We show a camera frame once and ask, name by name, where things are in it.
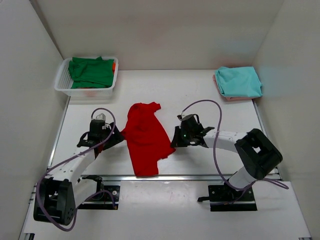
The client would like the red t shirt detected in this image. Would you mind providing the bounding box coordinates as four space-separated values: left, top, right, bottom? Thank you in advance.
121 102 175 178

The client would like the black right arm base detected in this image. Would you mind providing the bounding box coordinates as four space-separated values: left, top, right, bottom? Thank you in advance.
197 185 258 212

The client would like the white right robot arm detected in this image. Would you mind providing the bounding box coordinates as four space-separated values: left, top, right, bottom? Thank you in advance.
170 114 283 192

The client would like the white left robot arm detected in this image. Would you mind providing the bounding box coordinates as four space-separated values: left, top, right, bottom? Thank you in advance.
33 119 124 227

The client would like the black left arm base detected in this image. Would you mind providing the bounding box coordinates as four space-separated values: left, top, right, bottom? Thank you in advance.
77 175 121 211

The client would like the folded pink t shirt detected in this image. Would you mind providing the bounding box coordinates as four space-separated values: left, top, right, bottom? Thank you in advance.
212 74 253 102

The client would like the green t shirt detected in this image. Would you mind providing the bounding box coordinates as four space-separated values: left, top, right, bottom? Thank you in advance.
68 56 115 89

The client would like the orange t shirt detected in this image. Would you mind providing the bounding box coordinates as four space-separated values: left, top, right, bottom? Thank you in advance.
112 62 116 73

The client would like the folded teal t shirt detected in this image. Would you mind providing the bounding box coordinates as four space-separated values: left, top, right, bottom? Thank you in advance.
214 66 263 99

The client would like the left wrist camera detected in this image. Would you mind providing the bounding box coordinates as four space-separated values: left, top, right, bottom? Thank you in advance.
91 113 106 123

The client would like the aluminium table rail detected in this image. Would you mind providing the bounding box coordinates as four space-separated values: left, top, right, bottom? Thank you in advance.
79 174 241 182

